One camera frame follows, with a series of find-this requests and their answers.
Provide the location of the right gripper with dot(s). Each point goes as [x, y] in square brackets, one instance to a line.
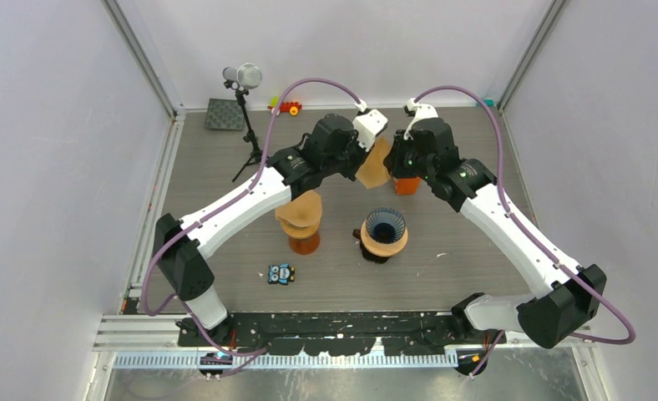
[393, 159]

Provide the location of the orange coffee filter box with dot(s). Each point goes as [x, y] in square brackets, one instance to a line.
[406, 186]

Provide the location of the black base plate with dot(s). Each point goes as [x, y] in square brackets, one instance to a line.
[339, 334]

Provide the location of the silver microphone on tripod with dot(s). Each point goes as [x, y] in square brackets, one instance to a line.
[242, 79]

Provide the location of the brown paper coffee filter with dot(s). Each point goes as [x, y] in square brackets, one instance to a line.
[306, 210]

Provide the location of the colourful toy car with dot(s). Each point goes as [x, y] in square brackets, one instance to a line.
[292, 108]

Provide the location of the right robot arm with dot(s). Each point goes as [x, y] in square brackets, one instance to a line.
[555, 305]

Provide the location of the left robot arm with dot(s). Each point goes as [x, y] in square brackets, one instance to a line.
[182, 247]

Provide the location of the blue owl sticker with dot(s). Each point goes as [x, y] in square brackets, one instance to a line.
[282, 274]

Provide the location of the dark grey studded plate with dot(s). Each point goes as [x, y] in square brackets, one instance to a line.
[224, 115]

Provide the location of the amber glass carafe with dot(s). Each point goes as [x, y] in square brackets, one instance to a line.
[305, 246]

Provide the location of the blue plastic dripper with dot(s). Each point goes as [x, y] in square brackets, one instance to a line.
[385, 225]

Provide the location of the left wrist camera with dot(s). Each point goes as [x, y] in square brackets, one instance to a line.
[369, 124]

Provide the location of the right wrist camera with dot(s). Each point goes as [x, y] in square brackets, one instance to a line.
[417, 111]

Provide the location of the wooden ring stand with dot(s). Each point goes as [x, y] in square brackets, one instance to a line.
[383, 239]

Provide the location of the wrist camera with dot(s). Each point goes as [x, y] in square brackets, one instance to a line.
[417, 111]
[369, 124]

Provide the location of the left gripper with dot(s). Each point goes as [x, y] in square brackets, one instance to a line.
[361, 155]

